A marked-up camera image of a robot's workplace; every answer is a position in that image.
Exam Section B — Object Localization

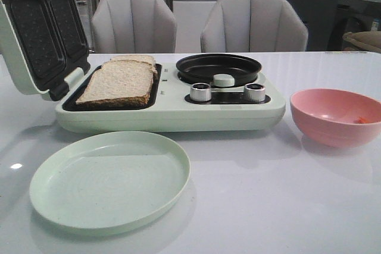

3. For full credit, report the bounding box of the left grey upholstered chair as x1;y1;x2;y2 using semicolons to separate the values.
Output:
91;0;177;54

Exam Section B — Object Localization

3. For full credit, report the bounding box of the white bread slice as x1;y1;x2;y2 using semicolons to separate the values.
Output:
76;60;157;107
110;54;158;79

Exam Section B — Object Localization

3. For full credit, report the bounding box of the left silver control knob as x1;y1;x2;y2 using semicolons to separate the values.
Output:
189;83;211;102

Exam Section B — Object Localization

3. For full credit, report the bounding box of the right silver control knob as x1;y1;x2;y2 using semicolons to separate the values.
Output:
243;83;266;102

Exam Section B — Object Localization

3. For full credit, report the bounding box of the mint green breakfast maker lid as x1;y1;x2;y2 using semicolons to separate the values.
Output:
1;0;90;101

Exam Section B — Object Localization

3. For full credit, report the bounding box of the pink plastic bowl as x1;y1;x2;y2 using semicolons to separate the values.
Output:
290;88;380;148

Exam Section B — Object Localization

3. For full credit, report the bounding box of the mint green breakfast maker base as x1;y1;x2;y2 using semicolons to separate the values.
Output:
55;63;286;134

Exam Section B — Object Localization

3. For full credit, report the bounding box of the right grey upholstered chair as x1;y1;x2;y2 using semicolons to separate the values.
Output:
200;0;308;53

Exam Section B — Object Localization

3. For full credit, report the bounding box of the silver control knob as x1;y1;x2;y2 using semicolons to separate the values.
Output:
189;83;211;102
243;83;266;102

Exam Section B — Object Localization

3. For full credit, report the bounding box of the mint green round plate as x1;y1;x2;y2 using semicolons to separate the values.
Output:
29;131;191;236

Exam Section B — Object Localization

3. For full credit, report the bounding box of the orange shrimp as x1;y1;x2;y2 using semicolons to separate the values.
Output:
354;117;369;124

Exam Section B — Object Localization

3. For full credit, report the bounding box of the black round frying pan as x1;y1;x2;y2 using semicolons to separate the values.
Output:
176;54;262;87

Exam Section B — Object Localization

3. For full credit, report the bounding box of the dark washing machine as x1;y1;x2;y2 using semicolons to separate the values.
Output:
327;0;380;51

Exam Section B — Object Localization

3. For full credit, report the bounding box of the grey upholstered chair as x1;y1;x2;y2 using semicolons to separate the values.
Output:
200;0;308;53
91;0;177;54

